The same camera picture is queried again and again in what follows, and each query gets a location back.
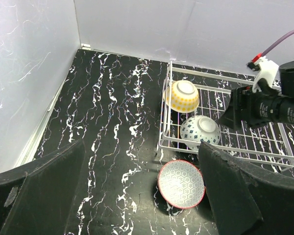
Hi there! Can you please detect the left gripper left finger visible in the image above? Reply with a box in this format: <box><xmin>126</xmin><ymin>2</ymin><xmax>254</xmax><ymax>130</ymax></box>
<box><xmin>0</xmin><ymin>140</ymin><xmax>85</xmax><ymax>235</ymax></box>

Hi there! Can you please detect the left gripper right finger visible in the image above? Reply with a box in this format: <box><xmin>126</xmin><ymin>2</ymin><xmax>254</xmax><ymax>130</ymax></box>
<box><xmin>198</xmin><ymin>142</ymin><xmax>294</xmax><ymax>235</ymax></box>

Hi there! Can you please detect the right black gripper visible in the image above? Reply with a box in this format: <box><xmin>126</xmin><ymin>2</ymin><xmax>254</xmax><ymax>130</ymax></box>
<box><xmin>217</xmin><ymin>86</ymin><xmax>294</xmax><ymax>130</ymax></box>

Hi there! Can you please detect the blue white patterned bowl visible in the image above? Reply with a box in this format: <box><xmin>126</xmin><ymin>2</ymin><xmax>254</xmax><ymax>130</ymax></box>
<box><xmin>180</xmin><ymin>115</ymin><xmax>221</xmax><ymax>151</ymax></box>

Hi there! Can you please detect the yellow dotted sun bowl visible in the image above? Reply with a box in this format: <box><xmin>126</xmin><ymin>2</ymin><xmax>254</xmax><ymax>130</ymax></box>
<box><xmin>163</xmin><ymin>80</ymin><xmax>200</xmax><ymax>113</ymax></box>

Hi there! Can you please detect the red rimmed patterned bowl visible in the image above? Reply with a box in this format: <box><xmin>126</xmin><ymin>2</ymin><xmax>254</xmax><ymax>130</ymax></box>
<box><xmin>158</xmin><ymin>160</ymin><xmax>205</xmax><ymax>209</ymax></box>

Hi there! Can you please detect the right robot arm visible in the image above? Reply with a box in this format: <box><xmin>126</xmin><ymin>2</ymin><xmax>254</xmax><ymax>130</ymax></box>
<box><xmin>217</xmin><ymin>61</ymin><xmax>294</xmax><ymax>131</ymax></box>

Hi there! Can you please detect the white wire dish rack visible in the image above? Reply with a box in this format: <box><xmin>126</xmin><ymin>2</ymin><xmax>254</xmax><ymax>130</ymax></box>
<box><xmin>157</xmin><ymin>63</ymin><xmax>294</xmax><ymax>172</ymax></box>

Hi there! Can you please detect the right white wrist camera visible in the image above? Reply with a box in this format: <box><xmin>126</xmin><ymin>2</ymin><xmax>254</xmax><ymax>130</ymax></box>
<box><xmin>247</xmin><ymin>53</ymin><xmax>279</xmax><ymax>94</ymax></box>

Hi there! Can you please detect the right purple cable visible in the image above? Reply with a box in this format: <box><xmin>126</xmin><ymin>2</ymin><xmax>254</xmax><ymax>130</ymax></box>
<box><xmin>259</xmin><ymin>28</ymin><xmax>294</xmax><ymax>58</ymax></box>

